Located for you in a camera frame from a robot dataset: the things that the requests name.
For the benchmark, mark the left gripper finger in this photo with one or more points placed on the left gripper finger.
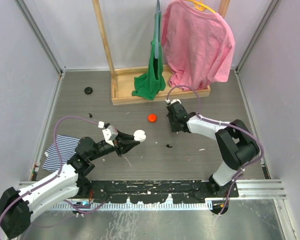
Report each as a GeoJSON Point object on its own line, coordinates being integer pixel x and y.
{"type": "Point", "coordinates": [124, 137]}
{"type": "Point", "coordinates": [126, 146]}

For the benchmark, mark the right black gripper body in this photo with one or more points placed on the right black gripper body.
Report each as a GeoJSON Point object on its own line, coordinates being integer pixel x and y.
{"type": "Point", "coordinates": [173, 121]}

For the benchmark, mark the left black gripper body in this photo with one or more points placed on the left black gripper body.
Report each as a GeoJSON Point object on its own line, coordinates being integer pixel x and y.
{"type": "Point", "coordinates": [106, 148]}

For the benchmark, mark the white earbud case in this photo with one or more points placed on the white earbud case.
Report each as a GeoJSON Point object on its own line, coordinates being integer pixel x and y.
{"type": "Point", "coordinates": [139, 135]}

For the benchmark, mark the orange earbud case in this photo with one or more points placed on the orange earbud case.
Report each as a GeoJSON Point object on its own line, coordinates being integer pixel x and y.
{"type": "Point", "coordinates": [152, 118]}

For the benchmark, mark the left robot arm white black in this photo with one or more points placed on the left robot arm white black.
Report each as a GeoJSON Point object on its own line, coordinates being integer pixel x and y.
{"type": "Point", "coordinates": [19, 208]}

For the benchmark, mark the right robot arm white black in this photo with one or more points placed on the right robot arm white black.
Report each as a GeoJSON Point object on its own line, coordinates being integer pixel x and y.
{"type": "Point", "coordinates": [236, 144]}

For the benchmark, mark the black earbud case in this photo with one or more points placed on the black earbud case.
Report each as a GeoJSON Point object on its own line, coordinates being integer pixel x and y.
{"type": "Point", "coordinates": [88, 90]}

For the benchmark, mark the green tank top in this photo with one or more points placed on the green tank top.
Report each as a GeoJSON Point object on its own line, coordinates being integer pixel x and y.
{"type": "Point", "coordinates": [149, 84]}

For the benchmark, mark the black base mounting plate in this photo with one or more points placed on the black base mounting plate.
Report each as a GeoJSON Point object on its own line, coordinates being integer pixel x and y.
{"type": "Point", "coordinates": [151, 191]}

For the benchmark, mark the blue white striped cloth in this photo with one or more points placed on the blue white striped cloth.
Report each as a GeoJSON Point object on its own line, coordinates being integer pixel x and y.
{"type": "Point", "coordinates": [66, 146]}

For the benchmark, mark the wooden clothes rack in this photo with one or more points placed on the wooden clothes rack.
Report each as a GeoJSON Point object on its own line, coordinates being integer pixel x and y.
{"type": "Point", "coordinates": [122, 79]}

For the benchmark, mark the pink t-shirt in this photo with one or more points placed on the pink t-shirt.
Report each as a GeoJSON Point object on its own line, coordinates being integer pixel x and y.
{"type": "Point", "coordinates": [198, 46]}

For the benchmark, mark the grey-blue clothes hanger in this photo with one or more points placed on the grey-blue clothes hanger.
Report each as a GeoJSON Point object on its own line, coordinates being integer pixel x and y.
{"type": "Point", "coordinates": [157, 30]}

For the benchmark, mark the yellow clothes hanger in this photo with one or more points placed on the yellow clothes hanger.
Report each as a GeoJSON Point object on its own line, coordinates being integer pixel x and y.
{"type": "Point", "coordinates": [198, 5]}

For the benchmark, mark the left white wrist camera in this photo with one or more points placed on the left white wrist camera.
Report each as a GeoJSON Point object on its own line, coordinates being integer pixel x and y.
{"type": "Point", "coordinates": [109, 132]}

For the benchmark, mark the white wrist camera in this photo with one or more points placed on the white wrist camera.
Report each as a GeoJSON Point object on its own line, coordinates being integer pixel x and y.
{"type": "Point", "coordinates": [170, 102]}
{"type": "Point", "coordinates": [109, 132]}

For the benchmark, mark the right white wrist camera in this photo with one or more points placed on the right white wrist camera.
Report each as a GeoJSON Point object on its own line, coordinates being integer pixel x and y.
{"type": "Point", "coordinates": [170, 102]}

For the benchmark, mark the grey slotted cable duct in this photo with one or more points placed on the grey slotted cable duct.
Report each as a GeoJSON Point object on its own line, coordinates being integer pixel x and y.
{"type": "Point", "coordinates": [168, 205]}

